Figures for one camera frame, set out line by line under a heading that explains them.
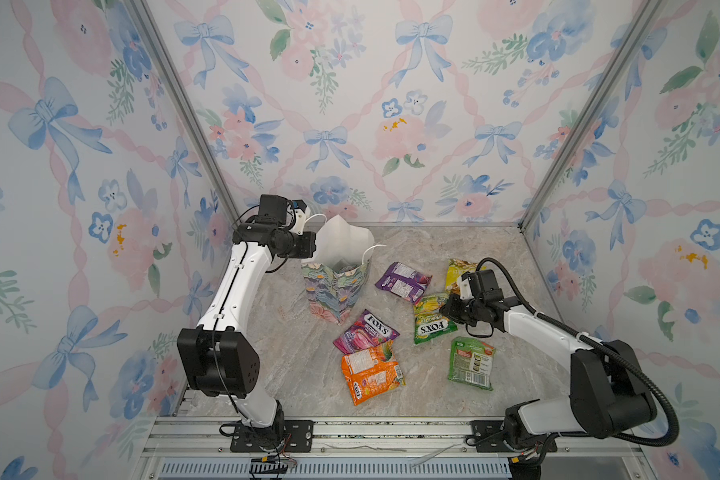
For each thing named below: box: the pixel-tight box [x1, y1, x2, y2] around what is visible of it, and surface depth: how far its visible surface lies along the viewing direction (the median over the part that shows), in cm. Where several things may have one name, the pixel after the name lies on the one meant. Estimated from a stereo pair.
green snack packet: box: [448, 336, 496, 391], surface depth 87 cm
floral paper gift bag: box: [301, 213, 387, 325], surface depth 86 cm
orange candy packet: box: [340, 340, 406, 406], surface depth 83 cm
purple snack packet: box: [374, 262, 433, 305], surface depth 102 cm
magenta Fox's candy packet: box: [333, 309, 400, 355], surface depth 90 cm
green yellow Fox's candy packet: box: [414, 293, 458, 345], surface depth 92 cm
